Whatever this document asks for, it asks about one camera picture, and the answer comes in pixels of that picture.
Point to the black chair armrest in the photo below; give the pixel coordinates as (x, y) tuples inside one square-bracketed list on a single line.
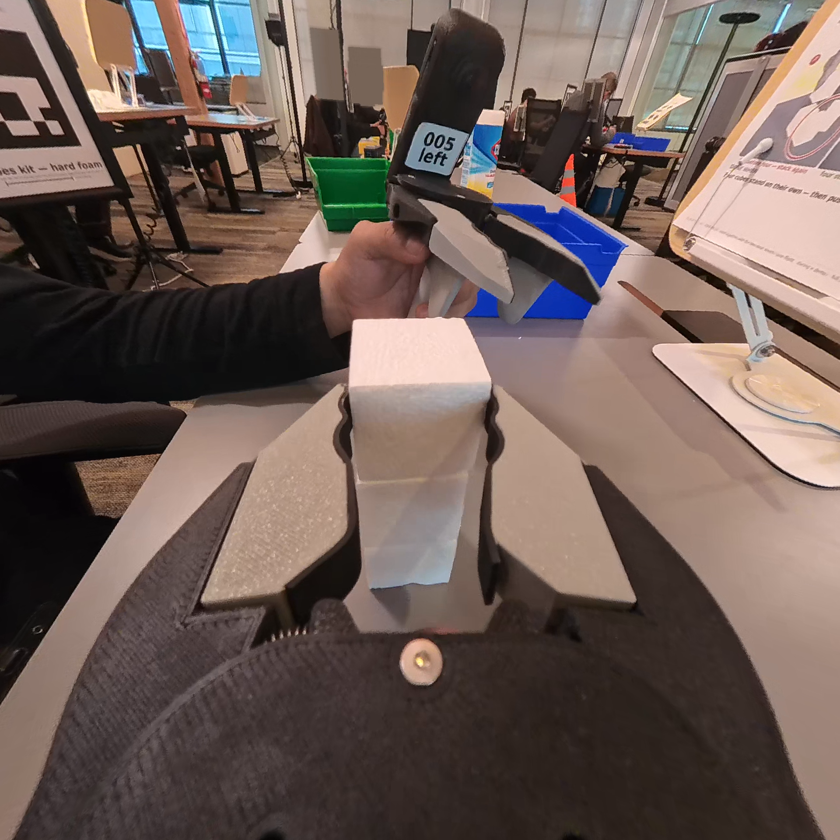
[(85, 426)]

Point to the wooden top desk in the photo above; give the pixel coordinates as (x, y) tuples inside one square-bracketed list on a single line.
[(643, 152), (229, 121), (144, 115)]

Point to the black floor lamp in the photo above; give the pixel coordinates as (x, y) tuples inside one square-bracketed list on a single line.
[(739, 18)]

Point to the black office chair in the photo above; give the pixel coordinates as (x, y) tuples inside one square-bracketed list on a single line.
[(558, 144)]

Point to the person's left forearm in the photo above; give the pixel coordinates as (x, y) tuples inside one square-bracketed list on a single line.
[(164, 334)]

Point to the cleaning wipes container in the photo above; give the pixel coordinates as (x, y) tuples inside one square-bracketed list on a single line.
[(482, 157)]

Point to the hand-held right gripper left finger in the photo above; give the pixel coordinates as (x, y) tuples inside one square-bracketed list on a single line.
[(289, 518)]

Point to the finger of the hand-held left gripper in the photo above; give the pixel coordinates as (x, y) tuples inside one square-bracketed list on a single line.
[(472, 249), (544, 249)]

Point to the black easel tripod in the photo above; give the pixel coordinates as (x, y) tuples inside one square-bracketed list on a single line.
[(46, 243)]

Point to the framed black-white marker sign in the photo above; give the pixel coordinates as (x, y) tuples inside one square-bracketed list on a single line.
[(39, 98)]

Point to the white-based document stand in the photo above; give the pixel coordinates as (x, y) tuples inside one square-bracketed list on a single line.
[(722, 394)]

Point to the person's left hand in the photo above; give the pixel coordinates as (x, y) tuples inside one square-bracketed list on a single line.
[(367, 275)]

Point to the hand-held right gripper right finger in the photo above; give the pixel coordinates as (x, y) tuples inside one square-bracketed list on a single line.
[(551, 525)]

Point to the black light stand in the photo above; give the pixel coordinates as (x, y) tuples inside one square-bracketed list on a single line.
[(274, 31)]

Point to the red fire extinguisher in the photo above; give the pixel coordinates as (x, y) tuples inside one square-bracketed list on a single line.
[(202, 82)]

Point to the orange traffic cone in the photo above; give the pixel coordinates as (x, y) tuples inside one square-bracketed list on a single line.
[(568, 187)]

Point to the blue plastic bin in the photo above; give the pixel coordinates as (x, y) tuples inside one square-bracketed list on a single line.
[(590, 246), (640, 142)]

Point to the green plastic bin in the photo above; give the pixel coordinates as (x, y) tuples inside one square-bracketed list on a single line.
[(348, 190)]

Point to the printed instruction sheet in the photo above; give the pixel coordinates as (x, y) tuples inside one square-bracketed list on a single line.
[(787, 216)]

